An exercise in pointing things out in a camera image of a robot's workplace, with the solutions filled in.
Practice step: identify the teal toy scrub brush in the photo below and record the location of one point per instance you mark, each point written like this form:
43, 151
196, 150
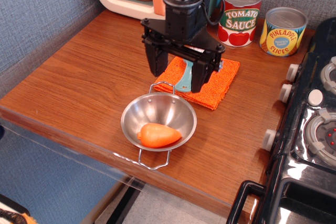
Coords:
185, 83

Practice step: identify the orange fuzzy object bottom left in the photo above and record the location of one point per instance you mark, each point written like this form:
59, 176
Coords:
16, 218

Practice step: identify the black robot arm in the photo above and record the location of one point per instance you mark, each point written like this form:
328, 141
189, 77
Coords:
183, 33

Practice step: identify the black toy stove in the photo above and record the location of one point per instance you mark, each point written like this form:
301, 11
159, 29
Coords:
300, 184

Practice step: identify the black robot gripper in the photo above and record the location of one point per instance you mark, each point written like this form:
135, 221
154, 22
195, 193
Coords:
183, 33

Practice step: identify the orange plastic toy carrot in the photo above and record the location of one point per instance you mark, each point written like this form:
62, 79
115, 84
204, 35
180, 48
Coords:
155, 135

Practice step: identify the orange folded cloth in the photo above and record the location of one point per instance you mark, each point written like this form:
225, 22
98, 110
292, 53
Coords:
211, 93

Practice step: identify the small steel two-handled bowl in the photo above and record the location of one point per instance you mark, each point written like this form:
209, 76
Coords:
162, 108

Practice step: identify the pineapple slices toy can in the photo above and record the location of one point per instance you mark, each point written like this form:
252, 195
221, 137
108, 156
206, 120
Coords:
283, 31

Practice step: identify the tomato sauce toy can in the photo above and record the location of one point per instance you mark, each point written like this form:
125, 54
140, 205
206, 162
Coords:
238, 24

